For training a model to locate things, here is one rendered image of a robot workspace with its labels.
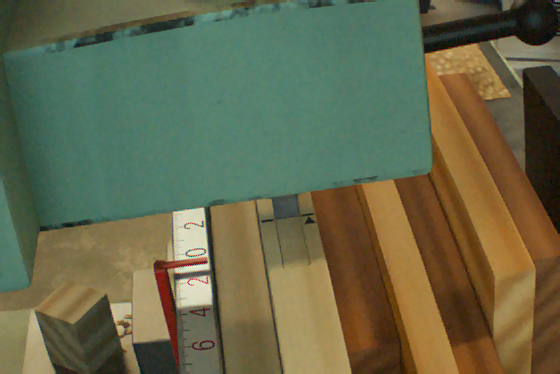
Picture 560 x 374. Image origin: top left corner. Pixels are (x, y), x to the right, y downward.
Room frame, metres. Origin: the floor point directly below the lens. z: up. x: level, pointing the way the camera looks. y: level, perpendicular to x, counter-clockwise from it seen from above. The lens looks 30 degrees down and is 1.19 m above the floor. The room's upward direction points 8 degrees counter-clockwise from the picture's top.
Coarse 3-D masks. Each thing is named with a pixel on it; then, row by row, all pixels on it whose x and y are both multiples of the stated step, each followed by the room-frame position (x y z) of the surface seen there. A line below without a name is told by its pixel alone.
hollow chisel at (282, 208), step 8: (272, 200) 0.35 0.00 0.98; (280, 200) 0.35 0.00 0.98; (288, 200) 0.35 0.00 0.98; (296, 200) 0.35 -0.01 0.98; (272, 208) 0.35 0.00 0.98; (280, 208) 0.35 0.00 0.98; (288, 208) 0.35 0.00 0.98; (296, 208) 0.35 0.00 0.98; (280, 216) 0.35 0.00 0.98; (288, 216) 0.35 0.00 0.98; (296, 216) 0.35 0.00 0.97
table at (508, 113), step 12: (480, 48) 0.65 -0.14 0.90; (492, 48) 0.65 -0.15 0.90; (492, 60) 0.63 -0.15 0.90; (504, 60) 0.63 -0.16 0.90; (504, 72) 0.61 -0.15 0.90; (504, 84) 0.59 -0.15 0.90; (516, 84) 0.59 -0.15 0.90; (516, 96) 0.57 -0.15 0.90; (492, 108) 0.56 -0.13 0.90; (504, 108) 0.56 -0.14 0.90; (516, 108) 0.56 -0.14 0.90; (504, 120) 0.54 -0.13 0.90; (516, 120) 0.54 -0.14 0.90; (504, 132) 0.53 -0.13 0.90; (516, 132) 0.53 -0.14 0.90; (516, 144) 0.51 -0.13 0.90; (516, 156) 0.50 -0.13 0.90
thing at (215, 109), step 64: (64, 0) 0.36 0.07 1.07; (128, 0) 0.34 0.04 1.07; (192, 0) 0.33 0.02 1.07; (256, 0) 0.32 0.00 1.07; (320, 0) 0.32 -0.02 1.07; (384, 0) 0.32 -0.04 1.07; (64, 64) 0.32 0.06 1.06; (128, 64) 0.32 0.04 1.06; (192, 64) 0.32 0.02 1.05; (256, 64) 0.32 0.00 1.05; (320, 64) 0.32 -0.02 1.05; (384, 64) 0.32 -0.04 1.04; (64, 128) 0.32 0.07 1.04; (128, 128) 0.32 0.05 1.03; (192, 128) 0.32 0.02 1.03; (256, 128) 0.32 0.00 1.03; (320, 128) 0.32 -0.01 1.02; (384, 128) 0.32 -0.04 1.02; (64, 192) 0.32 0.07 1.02; (128, 192) 0.32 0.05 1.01; (192, 192) 0.32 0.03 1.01; (256, 192) 0.32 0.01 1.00
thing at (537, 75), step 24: (528, 72) 0.41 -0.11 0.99; (552, 72) 0.40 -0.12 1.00; (528, 96) 0.40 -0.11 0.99; (552, 96) 0.38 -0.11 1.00; (528, 120) 0.40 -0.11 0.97; (552, 120) 0.37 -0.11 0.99; (528, 144) 0.40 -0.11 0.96; (552, 144) 0.37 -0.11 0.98; (528, 168) 0.40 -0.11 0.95; (552, 168) 0.37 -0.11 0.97; (552, 192) 0.37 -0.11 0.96; (552, 216) 0.37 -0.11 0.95
